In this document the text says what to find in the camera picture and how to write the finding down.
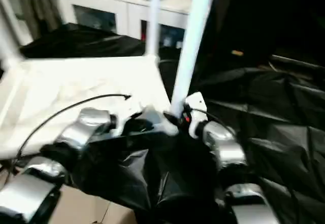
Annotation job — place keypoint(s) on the small white cup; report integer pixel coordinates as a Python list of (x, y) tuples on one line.
[(179, 43), (166, 41)]

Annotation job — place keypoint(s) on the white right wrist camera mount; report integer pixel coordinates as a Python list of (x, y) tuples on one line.
[(195, 99)]

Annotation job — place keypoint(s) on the black mat cover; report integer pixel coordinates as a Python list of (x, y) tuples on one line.
[(279, 107)]

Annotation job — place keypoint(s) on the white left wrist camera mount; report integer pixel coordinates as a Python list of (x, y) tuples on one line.
[(118, 126)]

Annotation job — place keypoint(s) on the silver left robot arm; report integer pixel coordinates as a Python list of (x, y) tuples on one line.
[(86, 125)]

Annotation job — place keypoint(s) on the white plastic table leg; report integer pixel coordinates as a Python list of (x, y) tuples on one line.
[(8, 43), (153, 18), (190, 43)]

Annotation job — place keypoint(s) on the small tan block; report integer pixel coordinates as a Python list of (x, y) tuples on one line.
[(237, 53)]

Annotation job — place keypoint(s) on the red item in cabinet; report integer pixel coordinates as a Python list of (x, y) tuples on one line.
[(143, 34)]

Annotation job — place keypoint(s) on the long black pole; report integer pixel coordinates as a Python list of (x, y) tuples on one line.
[(297, 61)]

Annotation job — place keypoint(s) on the grey metal rack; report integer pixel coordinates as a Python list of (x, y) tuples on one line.
[(38, 5)]

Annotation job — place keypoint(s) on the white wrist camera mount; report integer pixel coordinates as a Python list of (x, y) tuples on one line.
[(195, 99), (118, 126)]

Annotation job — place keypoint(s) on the white plastic table top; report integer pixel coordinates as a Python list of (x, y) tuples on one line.
[(76, 81)]

